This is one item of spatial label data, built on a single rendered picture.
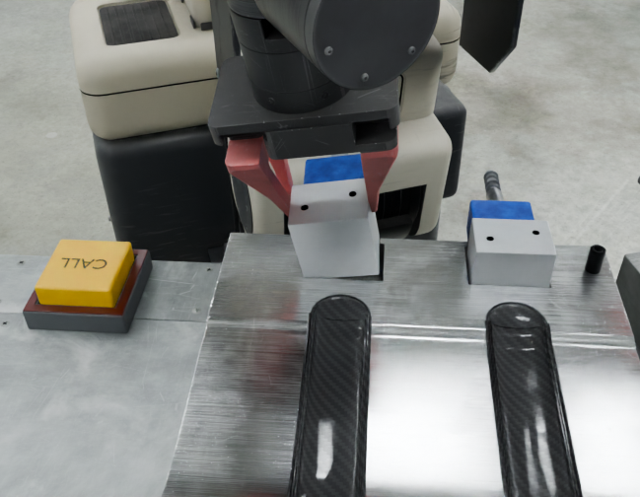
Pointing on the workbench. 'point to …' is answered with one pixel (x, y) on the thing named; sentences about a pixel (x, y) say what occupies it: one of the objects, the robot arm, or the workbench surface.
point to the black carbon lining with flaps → (509, 340)
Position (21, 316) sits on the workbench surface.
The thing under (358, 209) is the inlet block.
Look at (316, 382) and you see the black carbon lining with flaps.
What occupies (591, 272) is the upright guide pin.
